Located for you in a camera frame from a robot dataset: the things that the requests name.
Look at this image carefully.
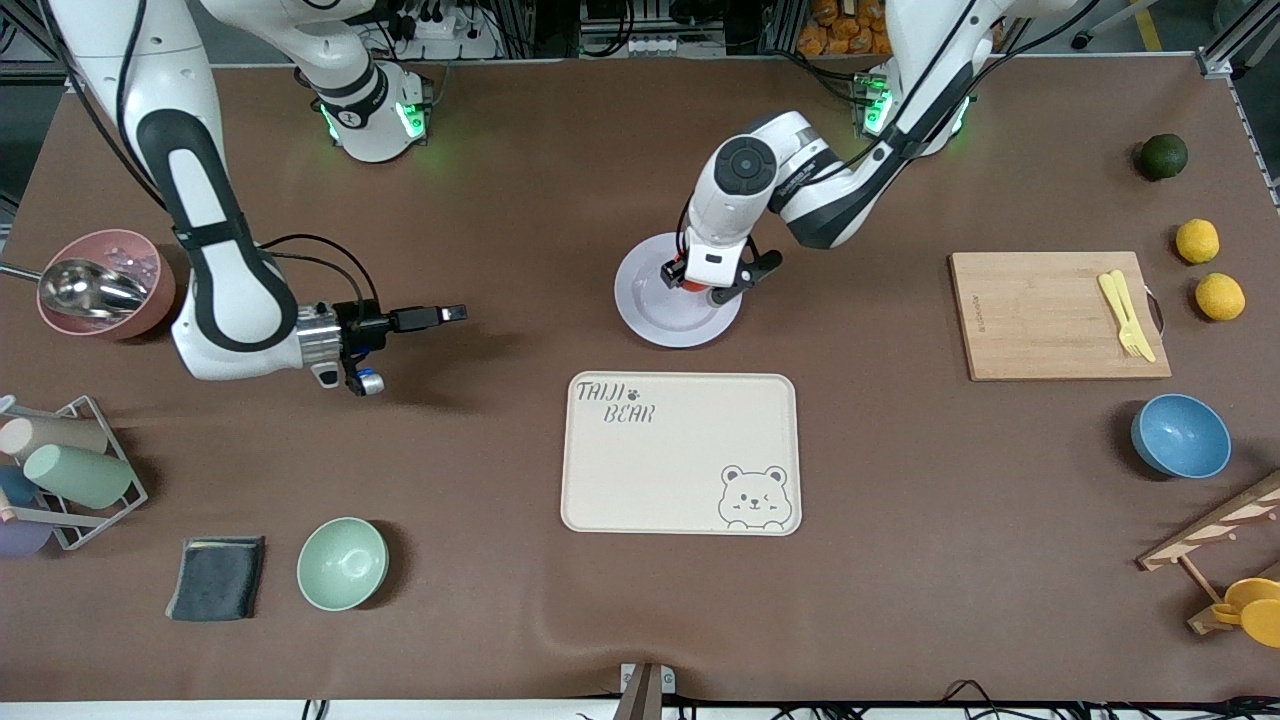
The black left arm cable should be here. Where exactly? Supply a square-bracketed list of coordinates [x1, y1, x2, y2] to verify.
[835, 0, 1083, 191]

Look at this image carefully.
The cream tray with bear print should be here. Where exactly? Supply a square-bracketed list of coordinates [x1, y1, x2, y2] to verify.
[560, 372, 803, 537]

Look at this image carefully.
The yellow plastic knife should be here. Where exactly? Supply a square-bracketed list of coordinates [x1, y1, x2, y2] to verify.
[1112, 270, 1158, 363]

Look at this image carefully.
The pale blue round plate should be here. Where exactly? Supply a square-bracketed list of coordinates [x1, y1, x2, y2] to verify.
[614, 232, 743, 349]

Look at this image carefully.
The blue bowl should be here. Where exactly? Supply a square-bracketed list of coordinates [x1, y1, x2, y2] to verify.
[1131, 393, 1233, 480]

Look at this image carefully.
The white power strip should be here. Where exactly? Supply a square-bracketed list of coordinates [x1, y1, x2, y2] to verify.
[408, 12, 501, 61]

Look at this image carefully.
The pile of orange fruit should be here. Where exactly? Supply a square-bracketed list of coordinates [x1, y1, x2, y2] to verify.
[797, 0, 906, 58]

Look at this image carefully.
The yellow plastic fork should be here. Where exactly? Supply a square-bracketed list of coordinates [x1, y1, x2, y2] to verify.
[1098, 272, 1146, 359]

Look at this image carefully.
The pale green bowl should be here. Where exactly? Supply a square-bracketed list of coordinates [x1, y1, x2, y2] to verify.
[297, 517, 389, 612]

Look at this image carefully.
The wooden peg dish rack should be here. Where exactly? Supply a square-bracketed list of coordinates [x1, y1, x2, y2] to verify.
[1138, 470, 1280, 636]

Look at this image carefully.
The beige cup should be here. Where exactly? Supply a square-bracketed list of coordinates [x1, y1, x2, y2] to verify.
[0, 415, 109, 461]

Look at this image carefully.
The pink bowl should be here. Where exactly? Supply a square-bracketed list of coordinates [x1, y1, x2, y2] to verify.
[37, 229, 177, 341]

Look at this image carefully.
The aluminium frame profile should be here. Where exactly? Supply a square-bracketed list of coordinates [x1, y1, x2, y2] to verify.
[1195, 0, 1280, 79]

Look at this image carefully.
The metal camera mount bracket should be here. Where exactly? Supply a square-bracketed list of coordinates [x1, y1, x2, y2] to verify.
[612, 662, 677, 720]

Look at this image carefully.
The bamboo cutting board with handle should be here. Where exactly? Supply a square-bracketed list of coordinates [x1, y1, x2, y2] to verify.
[948, 251, 1173, 382]

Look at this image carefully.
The metal scoop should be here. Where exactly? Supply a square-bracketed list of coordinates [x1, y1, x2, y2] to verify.
[0, 258, 151, 321]

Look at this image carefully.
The green-tipped yellow lemon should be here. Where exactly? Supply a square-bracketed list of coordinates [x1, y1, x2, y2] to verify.
[1175, 218, 1221, 265]

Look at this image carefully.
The grey wire cup rack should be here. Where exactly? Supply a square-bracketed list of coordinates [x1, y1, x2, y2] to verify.
[0, 395, 149, 551]

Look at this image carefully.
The dark green round fruit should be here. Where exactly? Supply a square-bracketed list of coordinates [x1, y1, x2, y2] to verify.
[1140, 133, 1190, 182]

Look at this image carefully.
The yellow mug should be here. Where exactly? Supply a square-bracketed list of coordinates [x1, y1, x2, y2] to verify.
[1210, 577, 1280, 649]

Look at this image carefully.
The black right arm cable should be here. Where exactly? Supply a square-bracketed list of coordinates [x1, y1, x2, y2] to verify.
[255, 235, 383, 313]

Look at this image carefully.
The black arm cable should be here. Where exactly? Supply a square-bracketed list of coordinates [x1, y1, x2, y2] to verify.
[835, 0, 1083, 191]
[255, 235, 383, 313]

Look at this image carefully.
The purple cup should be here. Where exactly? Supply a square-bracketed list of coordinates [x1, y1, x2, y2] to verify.
[0, 518, 53, 558]

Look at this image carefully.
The dark grey folded cloth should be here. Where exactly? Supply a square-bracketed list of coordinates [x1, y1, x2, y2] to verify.
[165, 536, 267, 622]

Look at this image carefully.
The mint green cup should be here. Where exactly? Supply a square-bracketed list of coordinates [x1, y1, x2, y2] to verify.
[23, 443, 136, 509]

